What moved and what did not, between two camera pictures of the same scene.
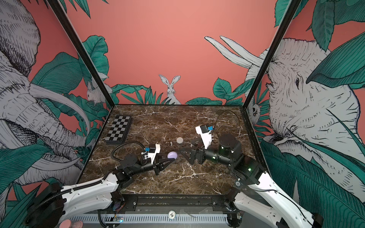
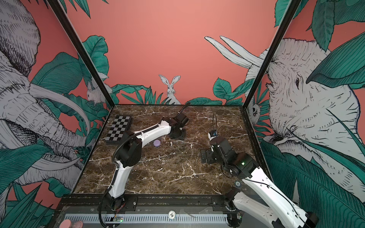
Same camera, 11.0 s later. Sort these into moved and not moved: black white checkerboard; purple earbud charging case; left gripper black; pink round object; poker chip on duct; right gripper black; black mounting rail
Moved: purple earbud charging case; right gripper black; left gripper black
Not moved: poker chip on duct; black mounting rail; black white checkerboard; pink round object
